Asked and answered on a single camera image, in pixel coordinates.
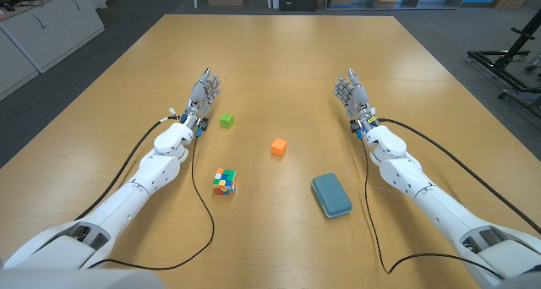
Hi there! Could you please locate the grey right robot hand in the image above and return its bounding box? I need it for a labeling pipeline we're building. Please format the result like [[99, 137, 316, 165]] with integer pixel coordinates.
[[332, 67, 375, 123]]

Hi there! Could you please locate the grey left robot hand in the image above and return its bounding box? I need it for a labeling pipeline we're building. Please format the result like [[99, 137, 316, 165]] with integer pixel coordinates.
[[187, 67, 222, 118]]

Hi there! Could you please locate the orange magnetic block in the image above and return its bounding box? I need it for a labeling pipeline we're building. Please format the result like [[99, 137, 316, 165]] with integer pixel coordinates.
[[270, 138, 288, 158]]

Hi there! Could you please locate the multicolour puzzle cube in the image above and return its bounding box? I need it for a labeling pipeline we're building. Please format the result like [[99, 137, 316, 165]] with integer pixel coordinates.
[[212, 167, 238, 196]]

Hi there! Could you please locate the teal rounded case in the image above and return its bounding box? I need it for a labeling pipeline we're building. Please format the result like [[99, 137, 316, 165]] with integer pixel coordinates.
[[311, 172, 353, 219]]

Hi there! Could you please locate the black metal stand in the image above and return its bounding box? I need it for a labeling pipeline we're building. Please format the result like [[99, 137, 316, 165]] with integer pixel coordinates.
[[467, 9, 541, 119]]

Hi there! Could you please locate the white cabinet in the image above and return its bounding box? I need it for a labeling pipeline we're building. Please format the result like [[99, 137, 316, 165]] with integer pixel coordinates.
[[0, 0, 106, 102]]

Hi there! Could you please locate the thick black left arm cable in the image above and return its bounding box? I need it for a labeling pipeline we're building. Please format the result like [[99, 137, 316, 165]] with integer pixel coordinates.
[[74, 115, 178, 221]]

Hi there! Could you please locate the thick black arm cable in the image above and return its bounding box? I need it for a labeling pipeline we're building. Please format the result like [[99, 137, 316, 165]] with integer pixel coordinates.
[[74, 115, 178, 221], [374, 117, 541, 236]]

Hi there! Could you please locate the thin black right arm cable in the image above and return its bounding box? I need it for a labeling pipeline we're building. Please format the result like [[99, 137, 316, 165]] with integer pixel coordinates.
[[360, 134, 506, 281]]

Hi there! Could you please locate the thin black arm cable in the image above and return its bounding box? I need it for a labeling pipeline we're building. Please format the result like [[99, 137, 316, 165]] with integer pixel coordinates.
[[360, 134, 506, 281], [86, 128, 216, 271]]

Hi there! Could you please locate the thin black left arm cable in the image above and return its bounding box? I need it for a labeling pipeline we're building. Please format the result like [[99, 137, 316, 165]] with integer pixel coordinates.
[[86, 128, 216, 271]]

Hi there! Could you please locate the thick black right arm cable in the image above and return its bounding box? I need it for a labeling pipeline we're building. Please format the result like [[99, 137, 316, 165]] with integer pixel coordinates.
[[374, 117, 541, 236]]

